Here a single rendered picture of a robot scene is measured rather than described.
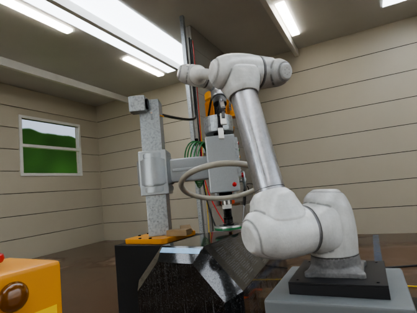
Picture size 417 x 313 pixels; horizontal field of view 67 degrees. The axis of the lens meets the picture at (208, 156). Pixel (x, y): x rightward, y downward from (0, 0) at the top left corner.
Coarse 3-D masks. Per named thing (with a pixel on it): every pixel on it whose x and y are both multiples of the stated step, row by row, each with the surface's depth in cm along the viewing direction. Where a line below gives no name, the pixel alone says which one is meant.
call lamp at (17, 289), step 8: (8, 288) 34; (16, 288) 34; (24, 288) 35; (0, 296) 33; (8, 296) 33; (16, 296) 34; (24, 296) 34; (0, 304) 33; (8, 304) 33; (16, 304) 34; (24, 304) 35; (8, 312) 33
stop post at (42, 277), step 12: (0, 264) 41; (12, 264) 40; (24, 264) 39; (36, 264) 38; (48, 264) 38; (0, 276) 34; (12, 276) 35; (24, 276) 36; (36, 276) 37; (48, 276) 38; (0, 288) 34; (36, 288) 37; (48, 288) 38; (60, 288) 39; (36, 300) 36; (48, 300) 38; (60, 300) 39; (0, 312) 33; (24, 312) 35; (36, 312) 36; (48, 312) 37; (60, 312) 39
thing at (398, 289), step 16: (288, 272) 123; (400, 272) 110; (288, 288) 104; (400, 288) 94; (272, 304) 95; (288, 304) 93; (304, 304) 91; (320, 304) 89; (336, 304) 88; (352, 304) 86; (368, 304) 85; (384, 304) 84; (400, 304) 83
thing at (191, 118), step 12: (180, 24) 513; (192, 60) 529; (192, 108) 500; (192, 120) 494; (192, 132) 493; (192, 144) 492; (204, 144) 499; (192, 156) 491; (204, 180) 480; (204, 228) 481
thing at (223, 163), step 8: (224, 160) 152; (232, 160) 152; (192, 168) 156; (200, 168) 153; (208, 168) 153; (184, 176) 160; (184, 192) 177; (248, 192) 186; (208, 200) 190; (216, 200) 191
